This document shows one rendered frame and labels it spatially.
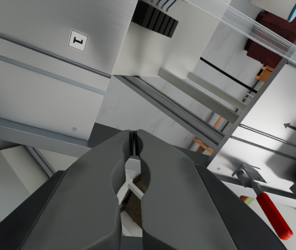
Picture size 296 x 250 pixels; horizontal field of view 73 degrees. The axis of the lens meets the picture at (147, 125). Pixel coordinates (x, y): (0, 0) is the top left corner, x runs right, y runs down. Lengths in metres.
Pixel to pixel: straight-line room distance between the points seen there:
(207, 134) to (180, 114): 0.10
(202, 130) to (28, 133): 0.43
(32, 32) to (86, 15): 0.05
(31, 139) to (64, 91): 0.07
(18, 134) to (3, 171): 0.25
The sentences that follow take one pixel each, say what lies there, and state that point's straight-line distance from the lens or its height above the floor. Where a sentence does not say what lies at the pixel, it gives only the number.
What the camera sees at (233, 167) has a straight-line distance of 0.35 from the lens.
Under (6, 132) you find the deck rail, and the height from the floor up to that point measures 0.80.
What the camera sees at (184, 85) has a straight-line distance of 0.73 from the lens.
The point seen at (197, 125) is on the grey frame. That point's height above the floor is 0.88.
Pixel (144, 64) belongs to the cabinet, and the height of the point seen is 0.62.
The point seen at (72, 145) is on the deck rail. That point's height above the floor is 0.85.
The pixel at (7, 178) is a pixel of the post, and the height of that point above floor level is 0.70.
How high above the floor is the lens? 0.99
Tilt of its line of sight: 23 degrees down
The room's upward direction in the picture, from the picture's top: 129 degrees clockwise
